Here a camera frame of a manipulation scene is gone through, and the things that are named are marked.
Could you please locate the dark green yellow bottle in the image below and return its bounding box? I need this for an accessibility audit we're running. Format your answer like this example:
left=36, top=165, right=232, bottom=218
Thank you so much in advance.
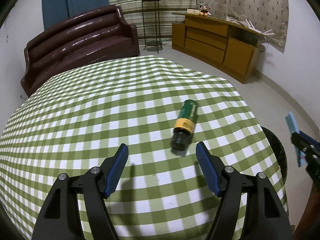
left=171, top=99, right=198, bottom=151

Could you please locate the light blue sachet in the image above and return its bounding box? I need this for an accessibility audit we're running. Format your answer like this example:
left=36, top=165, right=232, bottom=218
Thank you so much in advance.
left=285, top=112, right=305, bottom=167

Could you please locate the black round trash bin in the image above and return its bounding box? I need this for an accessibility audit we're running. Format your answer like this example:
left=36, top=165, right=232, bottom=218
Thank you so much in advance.
left=262, top=126, right=287, bottom=183

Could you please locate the wooden tv cabinet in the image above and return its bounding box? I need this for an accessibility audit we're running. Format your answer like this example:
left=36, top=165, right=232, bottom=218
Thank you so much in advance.
left=172, top=13, right=263, bottom=83

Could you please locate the white wifi router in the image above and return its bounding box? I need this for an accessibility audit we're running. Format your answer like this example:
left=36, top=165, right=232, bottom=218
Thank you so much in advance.
left=226, top=15, right=275, bottom=36

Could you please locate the beige diamond pattern curtain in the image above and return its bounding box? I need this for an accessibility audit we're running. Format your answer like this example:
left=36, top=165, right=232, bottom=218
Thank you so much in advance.
left=197, top=0, right=289, bottom=50

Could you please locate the mickey mouse plush toy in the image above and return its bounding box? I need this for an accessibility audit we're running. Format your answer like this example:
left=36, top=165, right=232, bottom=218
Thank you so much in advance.
left=199, top=5, right=211, bottom=16

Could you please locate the dark brown leather sofa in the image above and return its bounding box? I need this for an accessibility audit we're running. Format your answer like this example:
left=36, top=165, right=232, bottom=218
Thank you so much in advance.
left=21, top=5, right=140, bottom=96

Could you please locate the small box on cabinet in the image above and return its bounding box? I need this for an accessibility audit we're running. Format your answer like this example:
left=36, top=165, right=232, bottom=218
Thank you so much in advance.
left=187, top=9, right=200, bottom=15

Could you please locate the green striped curtain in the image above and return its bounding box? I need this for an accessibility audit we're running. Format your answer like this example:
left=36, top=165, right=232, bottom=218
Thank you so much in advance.
left=109, top=0, right=196, bottom=46

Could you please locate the black metal plant stand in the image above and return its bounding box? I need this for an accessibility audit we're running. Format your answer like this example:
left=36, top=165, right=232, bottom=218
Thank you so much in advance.
left=141, top=0, right=163, bottom=54

